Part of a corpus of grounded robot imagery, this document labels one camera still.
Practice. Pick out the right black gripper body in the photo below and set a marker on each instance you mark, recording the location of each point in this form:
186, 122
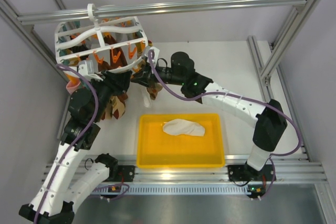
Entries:
151, 78

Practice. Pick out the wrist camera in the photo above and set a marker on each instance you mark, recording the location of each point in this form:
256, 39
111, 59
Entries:
86, 67
152, 54

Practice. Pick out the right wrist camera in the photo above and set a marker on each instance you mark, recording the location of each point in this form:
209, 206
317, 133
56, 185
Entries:
152, 54

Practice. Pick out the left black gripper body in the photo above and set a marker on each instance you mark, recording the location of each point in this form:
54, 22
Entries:
116, 85

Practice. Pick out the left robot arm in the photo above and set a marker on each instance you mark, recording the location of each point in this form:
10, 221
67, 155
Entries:
58, 199

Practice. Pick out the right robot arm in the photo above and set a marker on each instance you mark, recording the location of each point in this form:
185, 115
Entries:
267, 119

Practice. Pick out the aluminium top bar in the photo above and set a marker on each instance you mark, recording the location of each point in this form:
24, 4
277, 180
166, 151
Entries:
148, 9

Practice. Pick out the pink patterned sock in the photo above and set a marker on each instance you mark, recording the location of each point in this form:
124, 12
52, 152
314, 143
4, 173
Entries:
73, 84

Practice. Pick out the brown sock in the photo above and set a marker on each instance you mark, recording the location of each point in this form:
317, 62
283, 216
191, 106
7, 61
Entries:
117, 57

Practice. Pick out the beige argyle sock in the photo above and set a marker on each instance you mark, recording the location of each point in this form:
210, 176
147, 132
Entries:
154, 91

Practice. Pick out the white sock hanger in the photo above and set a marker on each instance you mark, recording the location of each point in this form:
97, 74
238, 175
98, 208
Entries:
85, 41

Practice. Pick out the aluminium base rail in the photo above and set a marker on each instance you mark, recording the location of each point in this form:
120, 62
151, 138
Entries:
227, 180

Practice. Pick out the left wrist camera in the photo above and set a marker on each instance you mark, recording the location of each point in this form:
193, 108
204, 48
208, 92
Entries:
86, 67

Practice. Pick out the yellow plastic tray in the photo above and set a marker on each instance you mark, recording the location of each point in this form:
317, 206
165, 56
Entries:
157, 149

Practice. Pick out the white sock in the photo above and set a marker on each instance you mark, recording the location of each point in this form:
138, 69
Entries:
146, 98
183, 127

